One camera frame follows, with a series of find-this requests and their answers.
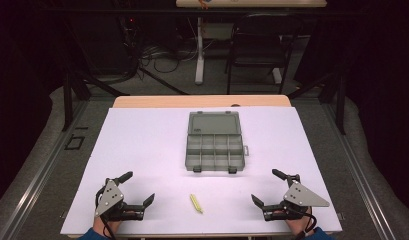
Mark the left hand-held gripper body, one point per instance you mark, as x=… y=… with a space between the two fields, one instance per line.
x=108 y=199

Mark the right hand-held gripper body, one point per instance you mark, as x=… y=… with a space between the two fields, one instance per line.
x=302 y=196

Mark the small yellow stick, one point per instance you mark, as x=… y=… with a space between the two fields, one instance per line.
x=196 y=203

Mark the grey clear plastic organizer box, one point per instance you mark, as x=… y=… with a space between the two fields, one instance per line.
x=214 y=143

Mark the person's left hand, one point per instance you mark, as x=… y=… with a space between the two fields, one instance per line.
x=103 y=226

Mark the person's right hand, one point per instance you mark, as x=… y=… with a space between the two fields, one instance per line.
x=297 y=226

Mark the white board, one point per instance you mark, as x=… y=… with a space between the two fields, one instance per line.
x=152 y=150

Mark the black metal stand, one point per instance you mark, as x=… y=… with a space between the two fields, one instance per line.
x=341 y=103
x=68 y=100

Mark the wooden table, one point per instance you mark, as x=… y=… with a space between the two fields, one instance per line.
x=192 y=101

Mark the black chair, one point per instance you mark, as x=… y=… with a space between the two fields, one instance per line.
x=258 y=43

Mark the dark equipment rack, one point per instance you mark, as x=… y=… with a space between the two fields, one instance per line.
x=102 y=43

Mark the black horizontal bar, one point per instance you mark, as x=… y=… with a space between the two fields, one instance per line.
x=125 y=11

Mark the white desk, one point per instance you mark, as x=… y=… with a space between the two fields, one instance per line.
x=252 y=3

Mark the aluminium floor rail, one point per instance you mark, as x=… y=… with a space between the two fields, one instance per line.
x=42 y=173
x=358 y=173

